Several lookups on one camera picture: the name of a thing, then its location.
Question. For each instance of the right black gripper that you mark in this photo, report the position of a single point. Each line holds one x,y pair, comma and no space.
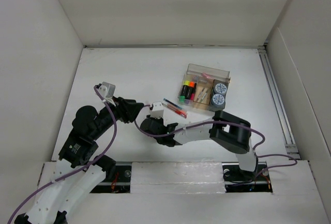
159,119

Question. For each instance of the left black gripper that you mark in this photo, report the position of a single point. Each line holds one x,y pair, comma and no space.
128,112

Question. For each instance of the red gel pen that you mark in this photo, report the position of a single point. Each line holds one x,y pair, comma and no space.
165,105

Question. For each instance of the dark blue pen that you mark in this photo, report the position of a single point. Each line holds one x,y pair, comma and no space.
173,104

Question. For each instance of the orange gel pen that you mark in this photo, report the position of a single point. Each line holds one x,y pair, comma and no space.
177,111

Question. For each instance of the yellow highlighter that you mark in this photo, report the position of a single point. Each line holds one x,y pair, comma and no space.
184,88

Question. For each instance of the orange highlighter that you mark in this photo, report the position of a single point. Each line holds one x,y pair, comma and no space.
190,90

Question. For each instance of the clear plastic organizer box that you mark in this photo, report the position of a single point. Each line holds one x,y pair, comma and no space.
194,70

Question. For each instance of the blue glue jar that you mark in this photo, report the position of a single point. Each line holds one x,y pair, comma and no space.
220,88
217,101

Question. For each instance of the green gel pen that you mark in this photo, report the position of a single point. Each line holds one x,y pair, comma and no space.
200,94

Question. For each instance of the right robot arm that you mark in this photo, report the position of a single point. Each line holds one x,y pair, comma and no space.
227,130

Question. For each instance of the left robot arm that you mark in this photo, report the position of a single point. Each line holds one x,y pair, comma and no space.
78,171

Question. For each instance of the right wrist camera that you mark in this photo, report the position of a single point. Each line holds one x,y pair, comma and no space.
156,110

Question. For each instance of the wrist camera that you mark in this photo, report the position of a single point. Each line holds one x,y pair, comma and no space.
156,110
106,90

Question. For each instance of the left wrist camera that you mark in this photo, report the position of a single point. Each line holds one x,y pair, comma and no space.
106,90

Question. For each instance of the aluminium side rail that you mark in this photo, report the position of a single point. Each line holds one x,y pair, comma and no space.
289,140

